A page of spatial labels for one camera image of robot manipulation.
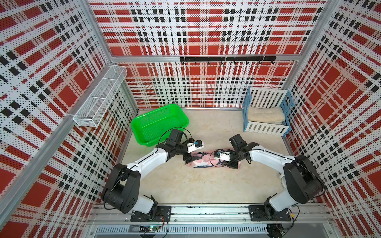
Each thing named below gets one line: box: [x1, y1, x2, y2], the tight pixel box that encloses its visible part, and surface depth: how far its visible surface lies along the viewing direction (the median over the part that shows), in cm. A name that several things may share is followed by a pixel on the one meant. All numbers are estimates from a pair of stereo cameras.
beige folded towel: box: [247, 106, 286, 125], surface depth 110 cm
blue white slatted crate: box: [242, 86, 295, 138], surface depth 110 cm
